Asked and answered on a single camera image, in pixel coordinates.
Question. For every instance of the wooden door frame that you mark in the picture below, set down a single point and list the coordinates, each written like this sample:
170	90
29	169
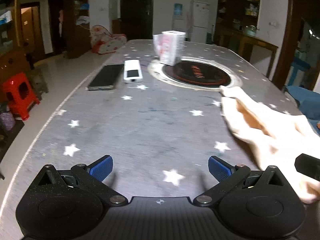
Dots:
287	42

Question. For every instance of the black smartphone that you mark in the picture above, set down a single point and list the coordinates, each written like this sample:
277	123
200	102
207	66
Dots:
105	76

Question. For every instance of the white refrigerator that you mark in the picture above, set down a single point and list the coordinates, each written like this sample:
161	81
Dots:
200	20

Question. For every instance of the tall wooden shelf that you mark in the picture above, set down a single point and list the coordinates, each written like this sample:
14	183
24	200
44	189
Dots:
75	35

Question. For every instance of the water dispenser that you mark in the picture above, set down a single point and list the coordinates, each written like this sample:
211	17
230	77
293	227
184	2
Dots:
178	17

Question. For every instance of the blue sofa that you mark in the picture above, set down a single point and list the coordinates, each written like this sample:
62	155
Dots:
305	100

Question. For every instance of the white remote control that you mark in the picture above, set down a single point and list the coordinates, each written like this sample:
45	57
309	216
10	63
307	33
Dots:
132	71

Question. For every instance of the floral baby seat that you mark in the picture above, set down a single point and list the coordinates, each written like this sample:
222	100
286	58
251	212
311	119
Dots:
107	41

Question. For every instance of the red plastic stool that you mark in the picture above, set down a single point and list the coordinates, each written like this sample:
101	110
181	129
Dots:
18	92

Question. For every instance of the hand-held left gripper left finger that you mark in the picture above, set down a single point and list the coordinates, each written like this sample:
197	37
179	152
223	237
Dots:
102	168

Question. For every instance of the round black induction cooker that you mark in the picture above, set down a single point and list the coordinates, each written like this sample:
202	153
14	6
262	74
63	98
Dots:
197	72

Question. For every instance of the dark door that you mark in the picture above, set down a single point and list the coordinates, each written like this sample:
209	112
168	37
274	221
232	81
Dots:
136	10

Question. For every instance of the wooden side table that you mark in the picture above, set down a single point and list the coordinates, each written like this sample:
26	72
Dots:
252	41

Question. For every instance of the wooden wall cabinet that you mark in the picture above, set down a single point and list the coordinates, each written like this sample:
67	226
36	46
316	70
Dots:
237	7

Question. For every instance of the clear tissue pack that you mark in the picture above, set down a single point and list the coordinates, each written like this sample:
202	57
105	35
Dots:
170	46

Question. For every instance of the cream garment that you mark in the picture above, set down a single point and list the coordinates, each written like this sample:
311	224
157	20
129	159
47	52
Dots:
250	120

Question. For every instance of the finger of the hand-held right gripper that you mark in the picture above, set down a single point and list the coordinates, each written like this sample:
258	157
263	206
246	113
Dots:
308	166

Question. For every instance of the small blue table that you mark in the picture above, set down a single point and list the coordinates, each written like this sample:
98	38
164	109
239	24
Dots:
298	67

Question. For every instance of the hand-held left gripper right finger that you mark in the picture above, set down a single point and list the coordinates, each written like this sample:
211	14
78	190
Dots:
218	170

